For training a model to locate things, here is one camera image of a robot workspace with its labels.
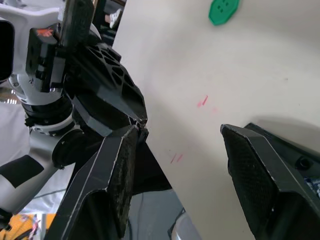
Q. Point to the white sneaker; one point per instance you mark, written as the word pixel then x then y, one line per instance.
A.
pixel 115 17

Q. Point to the green plastic disc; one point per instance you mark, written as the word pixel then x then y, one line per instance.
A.
pixel 222 12

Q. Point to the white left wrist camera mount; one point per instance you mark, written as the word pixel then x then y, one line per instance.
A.
pixel 25 13

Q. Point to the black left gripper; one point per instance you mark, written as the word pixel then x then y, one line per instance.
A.
pixel 42 57

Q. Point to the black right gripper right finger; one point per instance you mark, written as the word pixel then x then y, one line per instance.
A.
pixel 257 180

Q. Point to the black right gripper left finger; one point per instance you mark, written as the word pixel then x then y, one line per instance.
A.
pixel 95 180

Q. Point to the orange patterned box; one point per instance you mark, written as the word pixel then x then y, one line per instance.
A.
pixel 20 226

